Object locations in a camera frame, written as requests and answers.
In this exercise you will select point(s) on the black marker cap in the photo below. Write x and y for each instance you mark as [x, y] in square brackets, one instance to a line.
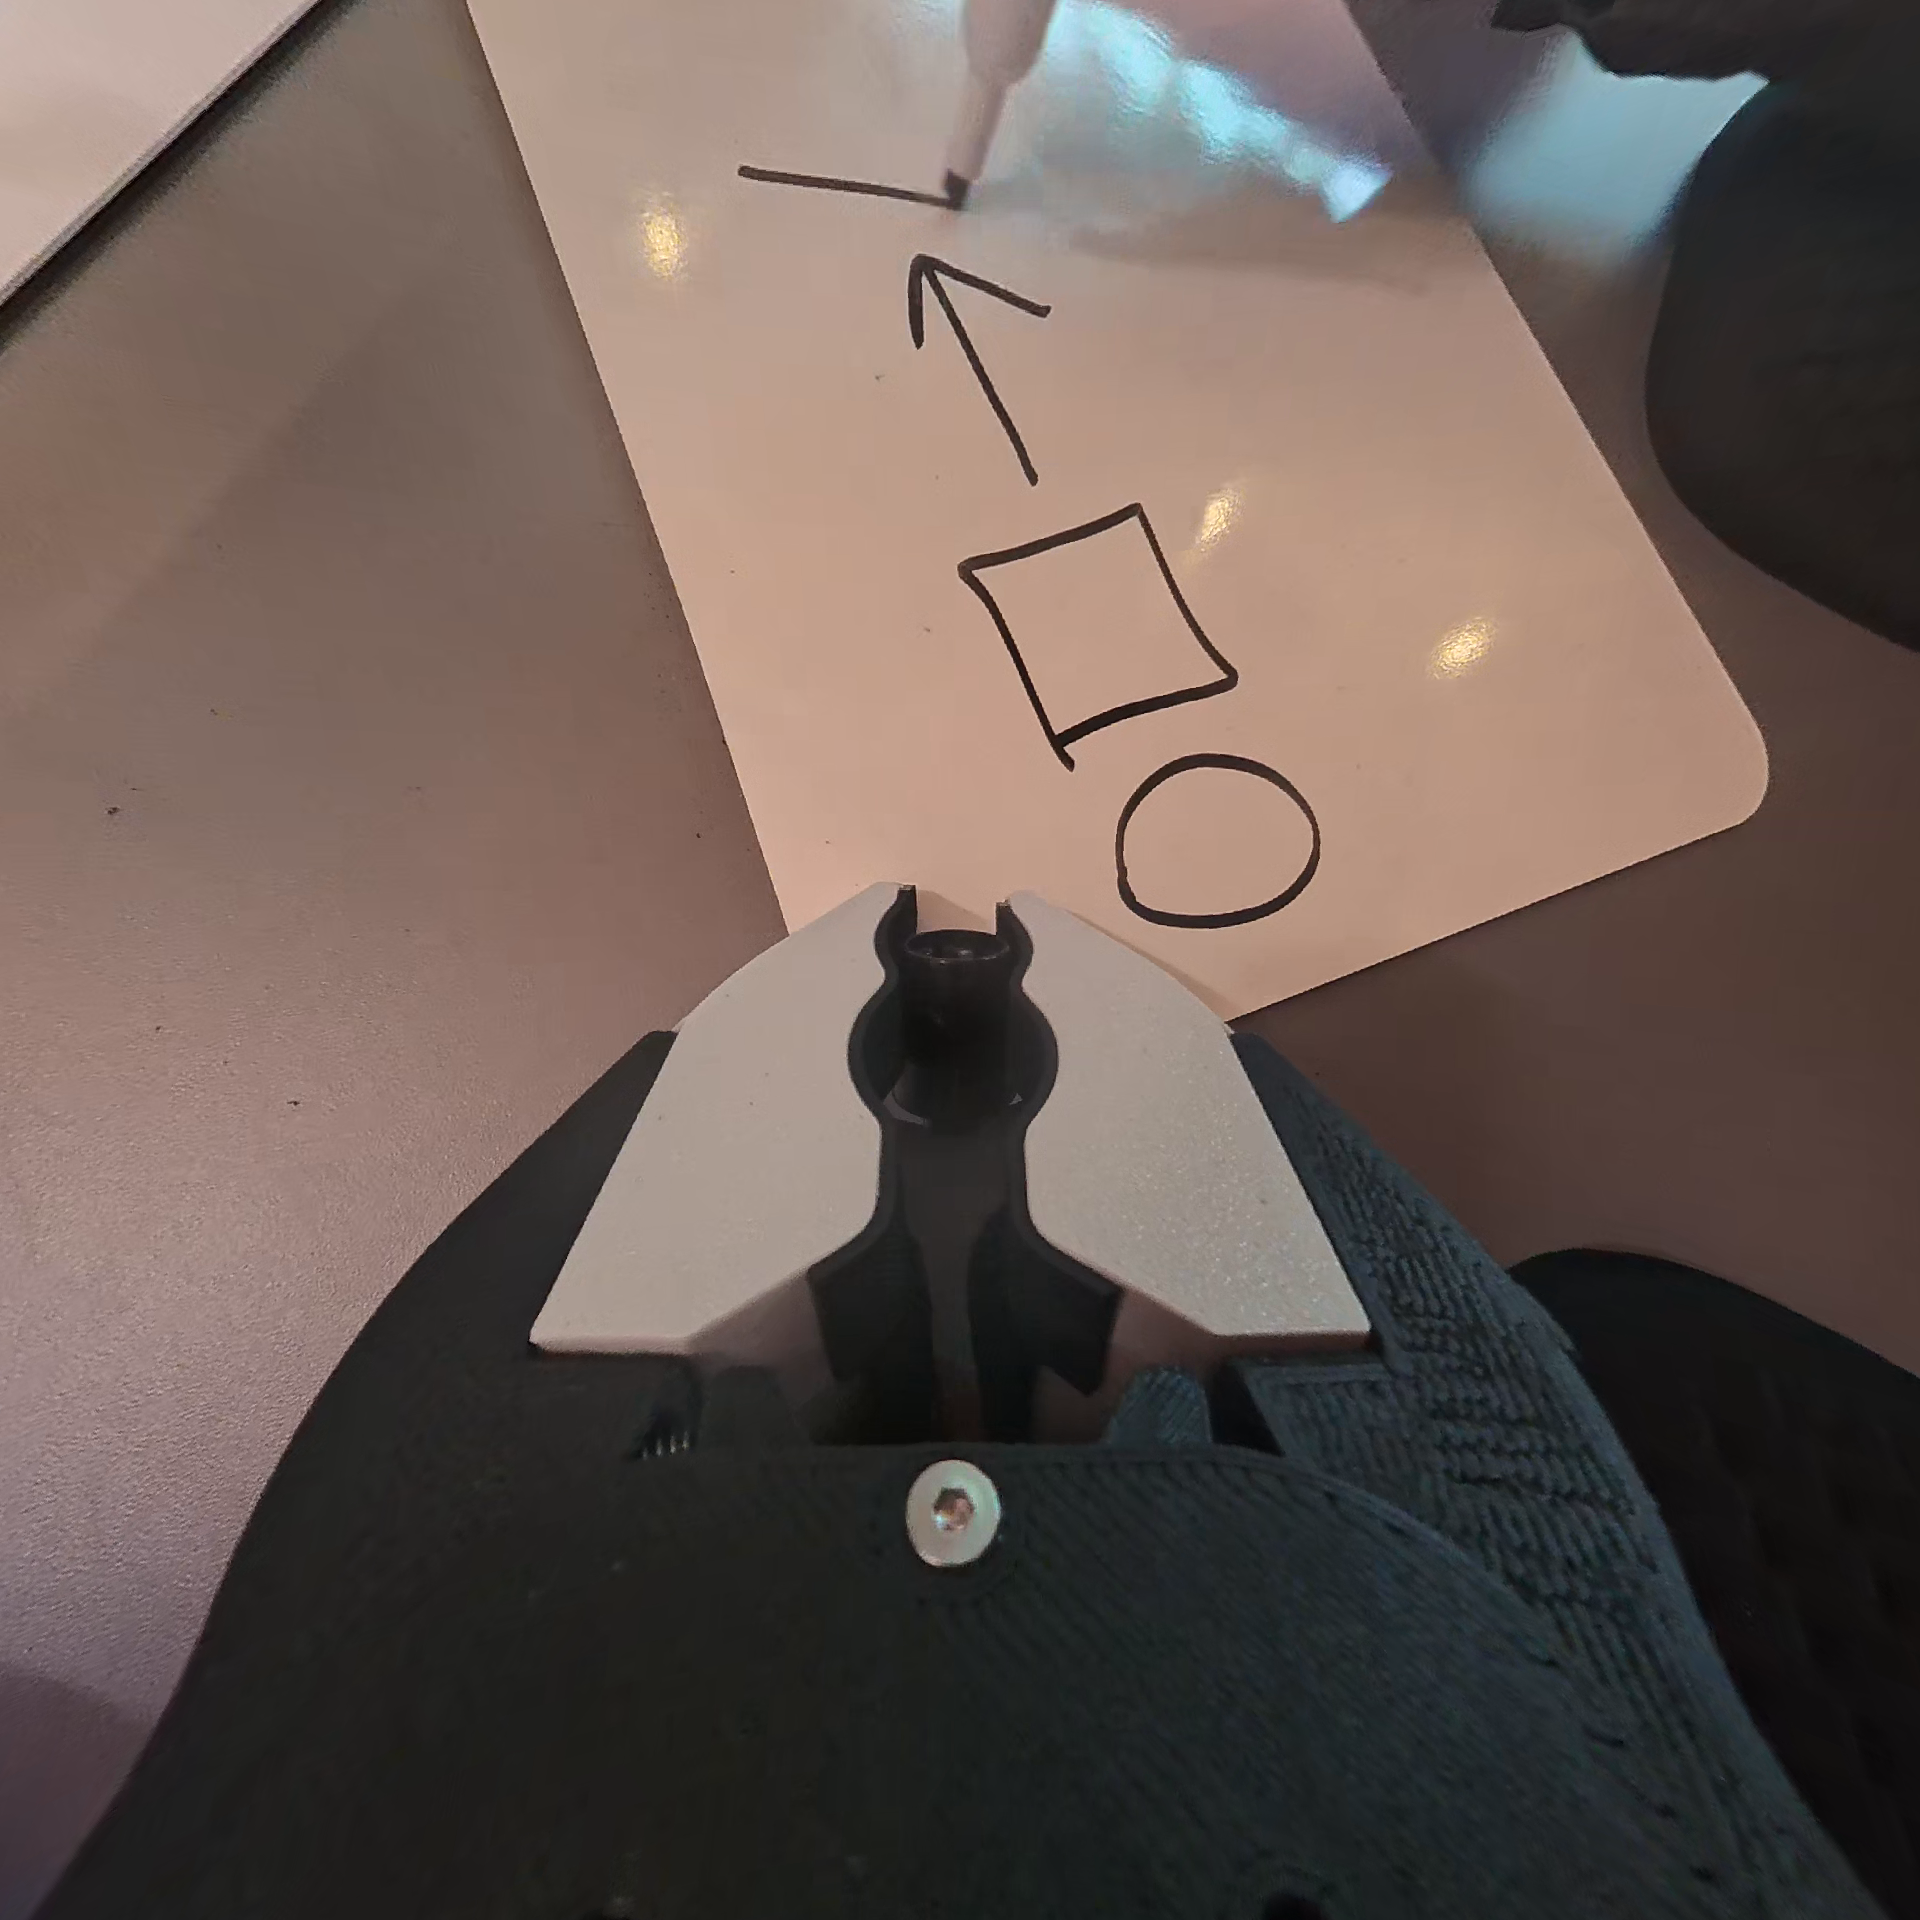
[953, 974]

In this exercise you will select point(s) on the white whiteboard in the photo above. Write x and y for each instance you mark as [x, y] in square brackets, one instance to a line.
[1319, 450]

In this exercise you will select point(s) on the person's dark clothing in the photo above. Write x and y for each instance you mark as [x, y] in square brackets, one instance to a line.
[1770, 1499]

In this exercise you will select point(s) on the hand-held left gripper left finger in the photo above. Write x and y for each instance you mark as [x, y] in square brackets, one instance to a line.
[704, 1170]

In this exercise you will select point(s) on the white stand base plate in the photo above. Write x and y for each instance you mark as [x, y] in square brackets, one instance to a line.
[89, 89]

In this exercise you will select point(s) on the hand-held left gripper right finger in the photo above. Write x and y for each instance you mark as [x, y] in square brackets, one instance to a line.
[1200, 1170]

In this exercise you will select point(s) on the black dry-erase marker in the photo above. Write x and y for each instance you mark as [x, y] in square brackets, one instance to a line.
[996, 76]

